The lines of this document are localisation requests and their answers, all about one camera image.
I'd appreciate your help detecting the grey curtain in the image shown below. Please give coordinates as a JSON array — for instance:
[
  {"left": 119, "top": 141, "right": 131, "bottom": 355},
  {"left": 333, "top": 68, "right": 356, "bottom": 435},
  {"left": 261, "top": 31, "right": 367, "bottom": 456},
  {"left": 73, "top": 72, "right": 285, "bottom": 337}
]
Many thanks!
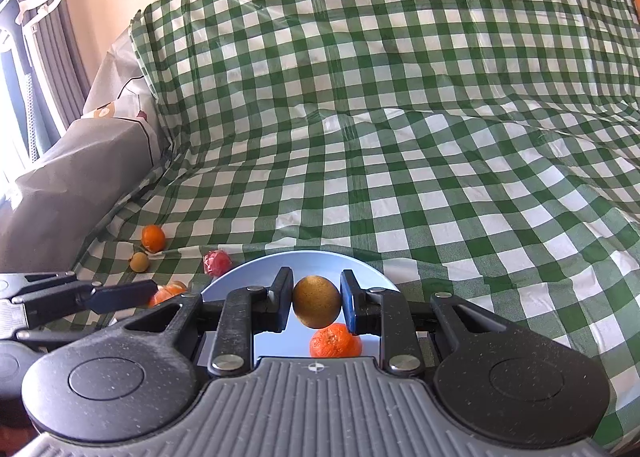
[{"left": 0, "top": 0, "right": 92, "bottom": 138}]

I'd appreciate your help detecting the red plastic-wrapped fruit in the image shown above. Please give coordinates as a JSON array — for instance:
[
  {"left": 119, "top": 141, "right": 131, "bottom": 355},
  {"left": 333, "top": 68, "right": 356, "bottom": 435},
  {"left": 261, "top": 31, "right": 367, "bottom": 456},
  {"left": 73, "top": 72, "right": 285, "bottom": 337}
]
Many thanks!
[{"left": 202, "top": 249, "right": 234, "bottom": 279}]

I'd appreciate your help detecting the white standing hanger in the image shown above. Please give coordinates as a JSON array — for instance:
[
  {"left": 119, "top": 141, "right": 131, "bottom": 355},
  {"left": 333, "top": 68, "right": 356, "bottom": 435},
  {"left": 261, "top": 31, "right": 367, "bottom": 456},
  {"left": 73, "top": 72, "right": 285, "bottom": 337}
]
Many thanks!
[{"left": 0, "top": 0, "right": 75, "bottom": 163}]

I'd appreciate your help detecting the plastic-wrapped orange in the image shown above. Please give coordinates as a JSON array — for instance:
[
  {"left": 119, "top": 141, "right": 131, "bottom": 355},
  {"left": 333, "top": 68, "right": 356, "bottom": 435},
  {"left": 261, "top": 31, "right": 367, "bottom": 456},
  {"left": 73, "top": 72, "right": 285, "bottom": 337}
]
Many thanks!
[{"left": 147, "top": 281, "right": 188, "bottom": 308}]

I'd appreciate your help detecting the orange mandarin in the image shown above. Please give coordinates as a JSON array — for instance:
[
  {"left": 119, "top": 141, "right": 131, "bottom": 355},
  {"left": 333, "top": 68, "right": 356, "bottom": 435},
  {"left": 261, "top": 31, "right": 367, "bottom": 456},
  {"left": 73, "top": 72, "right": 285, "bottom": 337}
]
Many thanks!
[
  {"left": 141, "top": 224, "right": 167, "bottom": 254},
  {"left": 309, "top": 323, "right": 364, "bottom": 359}
]

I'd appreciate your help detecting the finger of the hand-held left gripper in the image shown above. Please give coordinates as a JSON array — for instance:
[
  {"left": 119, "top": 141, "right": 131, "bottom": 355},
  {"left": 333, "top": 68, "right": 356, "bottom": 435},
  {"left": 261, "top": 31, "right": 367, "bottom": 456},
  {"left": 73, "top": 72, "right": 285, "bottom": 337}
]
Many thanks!
[{"left": 75, "top": 279, "right": 159, "bottom": 315}]

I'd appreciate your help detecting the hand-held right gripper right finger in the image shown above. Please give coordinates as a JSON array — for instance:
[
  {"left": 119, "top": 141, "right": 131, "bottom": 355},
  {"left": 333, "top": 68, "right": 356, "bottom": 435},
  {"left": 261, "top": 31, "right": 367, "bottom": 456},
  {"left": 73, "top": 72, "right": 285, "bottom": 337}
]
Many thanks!
[{"left": 340, "top": 268, "right": 571, "bottom": 378}]

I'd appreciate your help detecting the green white checked cloth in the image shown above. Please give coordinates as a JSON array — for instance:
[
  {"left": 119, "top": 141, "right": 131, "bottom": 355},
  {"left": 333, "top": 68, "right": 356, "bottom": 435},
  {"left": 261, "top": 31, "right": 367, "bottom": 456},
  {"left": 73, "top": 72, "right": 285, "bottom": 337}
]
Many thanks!
[{"left": 70, "top": 0, "right": 640, "bottom": 453}]

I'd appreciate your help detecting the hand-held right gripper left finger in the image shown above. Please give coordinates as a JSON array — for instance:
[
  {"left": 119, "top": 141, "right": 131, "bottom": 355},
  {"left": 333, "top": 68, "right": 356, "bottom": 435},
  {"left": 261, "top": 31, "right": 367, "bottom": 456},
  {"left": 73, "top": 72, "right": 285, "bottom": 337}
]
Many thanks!
[{"left": 120, "top": 267, "right": 296, "bottom": 378}]

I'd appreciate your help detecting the light blue plate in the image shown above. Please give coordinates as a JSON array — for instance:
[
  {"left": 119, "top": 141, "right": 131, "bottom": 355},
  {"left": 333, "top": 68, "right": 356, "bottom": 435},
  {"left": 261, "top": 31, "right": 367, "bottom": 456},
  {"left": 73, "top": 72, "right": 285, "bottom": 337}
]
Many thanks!
[{"left": 199, "top": 250, "right": 396, "bottom": 363}]

